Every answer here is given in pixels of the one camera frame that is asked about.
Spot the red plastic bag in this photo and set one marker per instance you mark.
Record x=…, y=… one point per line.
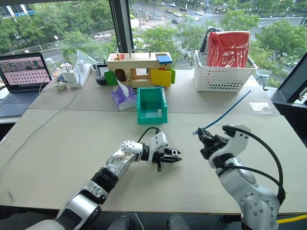
x=227, y=48

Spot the white perforated plastic basket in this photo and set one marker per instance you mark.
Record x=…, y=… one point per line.
x=223, y=76

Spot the black handheld controller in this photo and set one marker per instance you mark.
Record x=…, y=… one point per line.
x=101, y=72

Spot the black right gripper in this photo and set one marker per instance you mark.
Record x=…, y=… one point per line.
x=214, y=146

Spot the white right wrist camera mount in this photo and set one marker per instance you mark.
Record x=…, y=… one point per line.
x=237, y=141

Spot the wooden toy lock box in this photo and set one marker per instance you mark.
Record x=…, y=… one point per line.
x=141, y=63

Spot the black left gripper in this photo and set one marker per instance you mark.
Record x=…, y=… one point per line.
x=160, y=158

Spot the black window frame pillar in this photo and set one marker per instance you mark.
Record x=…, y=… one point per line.
x=121, y=24

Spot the large white charger adapter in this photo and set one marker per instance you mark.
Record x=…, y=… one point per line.
x=70, y=75

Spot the white power strip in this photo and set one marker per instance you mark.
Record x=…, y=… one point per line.
x=84, y=75

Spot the black item behind red bag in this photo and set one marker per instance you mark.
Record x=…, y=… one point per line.
x=204, y=40

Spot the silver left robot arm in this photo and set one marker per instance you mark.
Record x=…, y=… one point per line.
x=79, y=206

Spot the open laptop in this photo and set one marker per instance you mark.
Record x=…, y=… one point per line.
x=21, y=74

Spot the black monitor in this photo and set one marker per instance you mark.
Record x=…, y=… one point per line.
x=292, y=81

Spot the small white round gadget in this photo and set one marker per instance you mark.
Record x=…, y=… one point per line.
x=61, y=85

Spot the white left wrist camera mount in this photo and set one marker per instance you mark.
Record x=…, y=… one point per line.
x=159, y=141

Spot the purple tissue pack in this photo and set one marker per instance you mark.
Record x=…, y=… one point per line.
x=124, y=97

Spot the small white coupler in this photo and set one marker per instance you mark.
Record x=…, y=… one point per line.
x=160, y=112

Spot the small white charger plug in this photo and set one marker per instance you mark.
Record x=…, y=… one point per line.
x=80, y=65

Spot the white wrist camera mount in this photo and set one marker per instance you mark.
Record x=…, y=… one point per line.
x=159, y=141
x=237, y=141

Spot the green plastic bin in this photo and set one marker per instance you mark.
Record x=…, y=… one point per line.
x=151, y=105

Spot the clear tape patch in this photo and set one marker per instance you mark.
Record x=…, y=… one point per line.
x=260, y=106

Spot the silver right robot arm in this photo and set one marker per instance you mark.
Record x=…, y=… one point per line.
x=249, y=191

